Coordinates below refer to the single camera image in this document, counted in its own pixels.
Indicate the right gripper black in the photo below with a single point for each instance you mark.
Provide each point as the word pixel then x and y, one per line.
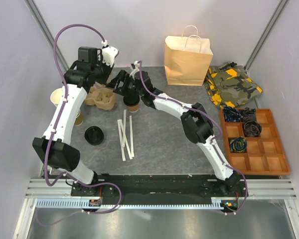
pixel 122 76

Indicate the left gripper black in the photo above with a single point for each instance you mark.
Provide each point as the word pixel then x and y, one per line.
pixel 109 70

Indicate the black plastic cup lid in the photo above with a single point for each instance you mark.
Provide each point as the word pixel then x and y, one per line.
pixel 131 101

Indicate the brown paper coffee cup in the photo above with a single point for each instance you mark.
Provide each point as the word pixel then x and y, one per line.
pixel 133 108

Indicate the brown paper bag with handles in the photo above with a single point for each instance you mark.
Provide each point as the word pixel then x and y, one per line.
pixel 187 58

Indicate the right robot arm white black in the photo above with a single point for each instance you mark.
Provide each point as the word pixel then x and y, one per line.
pixel 196 123

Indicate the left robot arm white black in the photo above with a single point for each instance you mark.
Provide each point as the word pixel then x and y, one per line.
pixel 53 148

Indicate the brown pulp cup carrier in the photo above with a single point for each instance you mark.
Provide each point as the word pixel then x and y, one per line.
pixel 102 98

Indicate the white wrapped straw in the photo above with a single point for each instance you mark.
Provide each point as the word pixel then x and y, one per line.
pixel 121 142
pixel 125 143
pixel 131 135
pixel 124 124

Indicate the stack of paper cups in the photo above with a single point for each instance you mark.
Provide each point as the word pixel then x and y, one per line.
pixel 55 98

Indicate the stack of black lids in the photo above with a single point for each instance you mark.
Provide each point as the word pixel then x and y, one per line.
pixel 94 135

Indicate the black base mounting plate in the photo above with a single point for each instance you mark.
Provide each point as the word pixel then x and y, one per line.
pixel 157 189

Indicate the camouflage folded cloth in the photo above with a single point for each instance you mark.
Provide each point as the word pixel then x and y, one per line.
pixel 228 85

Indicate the dark blue striped rolled item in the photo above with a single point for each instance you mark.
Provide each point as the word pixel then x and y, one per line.
pixel 231 114

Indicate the black rolled item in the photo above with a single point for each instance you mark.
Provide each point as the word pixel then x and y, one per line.
pixel 248 114

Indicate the blue yellow rolled item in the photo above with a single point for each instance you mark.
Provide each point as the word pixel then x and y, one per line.
pixel 238 145

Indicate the dark floral rolled item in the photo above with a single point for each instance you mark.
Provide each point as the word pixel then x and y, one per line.
pixel 252 129

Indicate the orange wooden compartment tray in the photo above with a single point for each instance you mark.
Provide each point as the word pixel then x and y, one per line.
pixel 264 154

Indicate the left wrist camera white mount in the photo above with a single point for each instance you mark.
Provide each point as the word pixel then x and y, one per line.
pixel 109 53

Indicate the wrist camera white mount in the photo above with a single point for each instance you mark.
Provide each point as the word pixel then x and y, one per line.
pixel 109 53
pixel 135 67

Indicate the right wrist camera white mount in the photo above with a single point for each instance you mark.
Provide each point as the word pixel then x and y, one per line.
pixel 135 67

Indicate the grey slotted cable duct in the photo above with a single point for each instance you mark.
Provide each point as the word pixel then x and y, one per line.
pixel 92 204

